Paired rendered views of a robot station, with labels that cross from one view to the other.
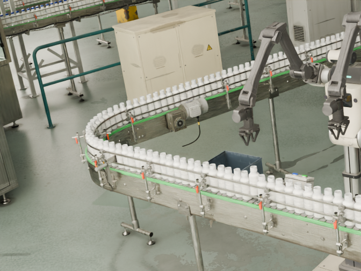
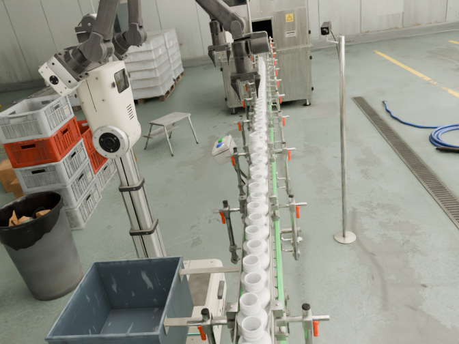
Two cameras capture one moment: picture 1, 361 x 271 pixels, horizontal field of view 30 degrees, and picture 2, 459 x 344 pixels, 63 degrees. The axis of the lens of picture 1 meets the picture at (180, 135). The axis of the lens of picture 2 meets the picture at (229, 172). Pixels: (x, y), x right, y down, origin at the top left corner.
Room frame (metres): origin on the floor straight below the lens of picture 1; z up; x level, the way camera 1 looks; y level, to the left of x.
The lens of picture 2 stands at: (4.27, 0.64, 1.68)
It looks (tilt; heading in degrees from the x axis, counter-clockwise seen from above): 25 degrees down; 233
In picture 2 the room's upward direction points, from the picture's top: 9 degrees counter-clockwise
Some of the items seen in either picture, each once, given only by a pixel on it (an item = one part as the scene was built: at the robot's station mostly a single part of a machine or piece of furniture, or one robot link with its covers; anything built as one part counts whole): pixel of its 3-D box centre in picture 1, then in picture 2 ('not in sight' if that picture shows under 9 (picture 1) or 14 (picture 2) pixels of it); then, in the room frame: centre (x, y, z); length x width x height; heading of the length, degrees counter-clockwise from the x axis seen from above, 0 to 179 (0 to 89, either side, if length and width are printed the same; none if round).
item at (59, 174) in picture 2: not in sight; (54, 163); (3.57, -2.88, 0.55); 0.61 x 0.41 x 0.22; 52
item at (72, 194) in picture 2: not in sight; (62, 184); (3.58, -2.88, 0.33); 0.61 x 0.41 x 0.22; 51
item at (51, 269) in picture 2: not in sight; (43, 247); (4.02, -1.94, 0.32); 0.45 x 0.45 x 0.64
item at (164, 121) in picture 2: not in sight; (167, 132); (1.99, -3.58, 0.21); 0.61 x 0.47 x 0.41; 98
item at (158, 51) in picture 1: (171, 64); not in sight; (8.04, -0.03, 0.59); 1.10 x 0.62 x 1.18; 117
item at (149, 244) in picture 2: not in sight; (152, 255); (3.65, -0.99, 0.49); 0.13 x 0.13 x 0.40; 44
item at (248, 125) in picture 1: (248, 123); (243, 66); (3.37, -0.37, 1.46); 0.10 x 0.07 x 0.07; 134
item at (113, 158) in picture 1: (108, 176); not in sight; (4.13, 0.52, 0.96); 0.23 x 0.10 x 0.27; 135
